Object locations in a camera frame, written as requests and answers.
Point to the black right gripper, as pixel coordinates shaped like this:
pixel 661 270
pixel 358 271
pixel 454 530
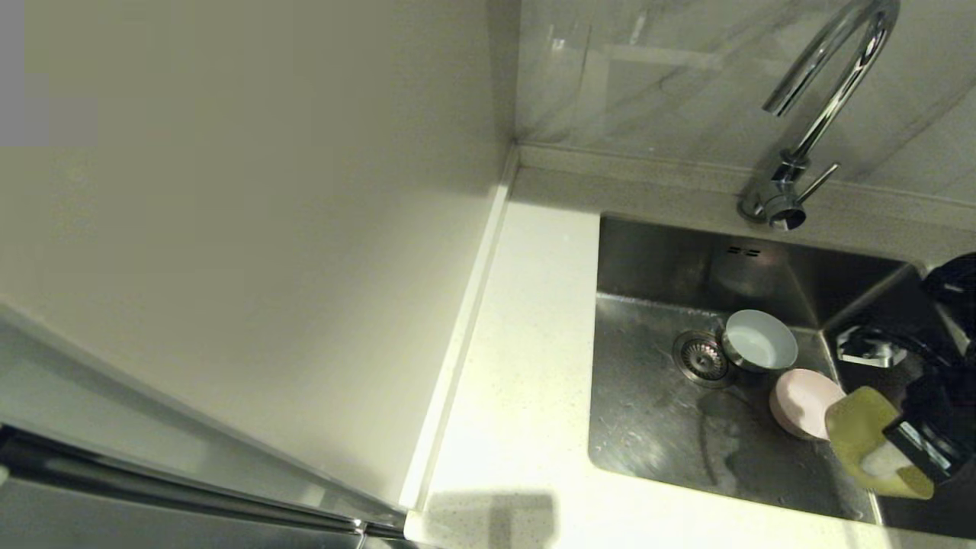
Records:
pixel 942 435

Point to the yellow bowl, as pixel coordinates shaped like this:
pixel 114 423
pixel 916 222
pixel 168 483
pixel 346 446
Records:
pixel 854 427

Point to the small pink bowl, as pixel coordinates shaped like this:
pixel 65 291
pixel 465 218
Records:
pixel 801 404

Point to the small white bowl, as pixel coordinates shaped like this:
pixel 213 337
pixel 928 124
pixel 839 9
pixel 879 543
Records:
pixel 759 343

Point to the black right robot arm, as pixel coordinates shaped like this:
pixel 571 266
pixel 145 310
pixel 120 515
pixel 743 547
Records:
pixel 957 286

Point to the stainless steel sink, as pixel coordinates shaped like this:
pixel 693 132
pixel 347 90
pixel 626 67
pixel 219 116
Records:
pixel 663 442

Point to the round metal drain strainer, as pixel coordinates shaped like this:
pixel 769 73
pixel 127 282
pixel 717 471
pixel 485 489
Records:
pixel 700 360

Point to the chrome gooseneck faucet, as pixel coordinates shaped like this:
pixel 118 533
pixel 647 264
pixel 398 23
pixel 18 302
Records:
pixel 778 200

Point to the white countertop trim strip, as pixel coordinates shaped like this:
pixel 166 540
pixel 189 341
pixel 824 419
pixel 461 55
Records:
pixel 457 343

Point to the tall white cabinet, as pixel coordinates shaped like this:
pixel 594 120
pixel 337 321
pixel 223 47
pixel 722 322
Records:
pixel 229 229

